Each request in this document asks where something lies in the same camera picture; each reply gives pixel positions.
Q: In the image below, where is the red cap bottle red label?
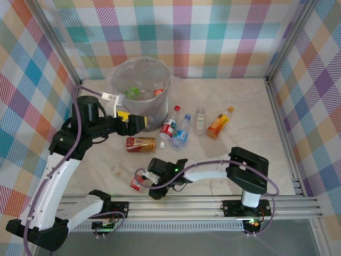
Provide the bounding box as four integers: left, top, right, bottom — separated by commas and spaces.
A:
159, 105, 182, 141

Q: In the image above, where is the translucent plastic bin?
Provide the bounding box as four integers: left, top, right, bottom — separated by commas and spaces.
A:
110, 57, 173, 132

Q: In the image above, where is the gold and red label bottle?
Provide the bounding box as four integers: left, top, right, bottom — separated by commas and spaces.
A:
126, 137, 157, 154

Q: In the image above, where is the small clear bottle white label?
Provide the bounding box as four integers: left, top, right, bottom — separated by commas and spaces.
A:
196, 107, 208, 136

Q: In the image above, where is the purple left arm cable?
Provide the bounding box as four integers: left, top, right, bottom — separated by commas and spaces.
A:
23, 84, 104, 253

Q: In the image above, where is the aluminium frame post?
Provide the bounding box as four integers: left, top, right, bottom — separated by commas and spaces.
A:
266, 0, 319, 81
26, 0, 82, 83

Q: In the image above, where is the red cap cola bottle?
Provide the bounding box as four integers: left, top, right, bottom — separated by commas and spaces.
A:
129, 174, 147, 192

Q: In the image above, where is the white cap bottle green label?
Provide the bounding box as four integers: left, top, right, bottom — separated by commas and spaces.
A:
124, 85, 142, 98

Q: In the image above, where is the blue cap bottle blue label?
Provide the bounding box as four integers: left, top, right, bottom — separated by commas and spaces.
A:
170, 114, 192, 149

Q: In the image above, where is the green circuit board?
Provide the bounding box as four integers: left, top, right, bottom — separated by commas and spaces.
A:
92, 218, 118, 235
243, 217, 264, 230

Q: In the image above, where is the aluminium frame side rail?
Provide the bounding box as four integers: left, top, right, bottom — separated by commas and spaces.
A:
265, 78, 307, 197

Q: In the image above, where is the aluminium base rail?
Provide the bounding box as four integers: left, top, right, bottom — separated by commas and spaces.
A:
61, 196, 320, 222

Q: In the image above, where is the orange juice bottle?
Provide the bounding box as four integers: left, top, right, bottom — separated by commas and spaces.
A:
206, 106, 235, 139

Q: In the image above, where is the perforated grey cable duct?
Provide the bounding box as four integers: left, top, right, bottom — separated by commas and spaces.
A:
71, 221, 247, 232

